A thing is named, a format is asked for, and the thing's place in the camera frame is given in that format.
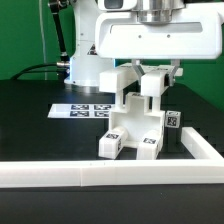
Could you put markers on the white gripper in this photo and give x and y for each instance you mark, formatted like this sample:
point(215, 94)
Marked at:
point(159, 29)

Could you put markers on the white tagged cube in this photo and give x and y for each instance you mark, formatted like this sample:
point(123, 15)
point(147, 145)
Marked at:
point(172, 119)

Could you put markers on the white chair seat part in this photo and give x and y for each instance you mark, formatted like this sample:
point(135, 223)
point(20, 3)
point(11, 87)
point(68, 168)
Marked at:
point(141, 117)

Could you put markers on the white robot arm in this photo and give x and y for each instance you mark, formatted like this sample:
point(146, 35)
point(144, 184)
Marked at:
point(86, 64)

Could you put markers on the white flat tagged plate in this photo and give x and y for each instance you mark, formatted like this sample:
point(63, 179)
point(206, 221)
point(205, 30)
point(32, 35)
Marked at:
point(79, 111)

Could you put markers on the white boundary fence frame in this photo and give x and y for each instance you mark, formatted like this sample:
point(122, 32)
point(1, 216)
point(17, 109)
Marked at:
point(206, 166)

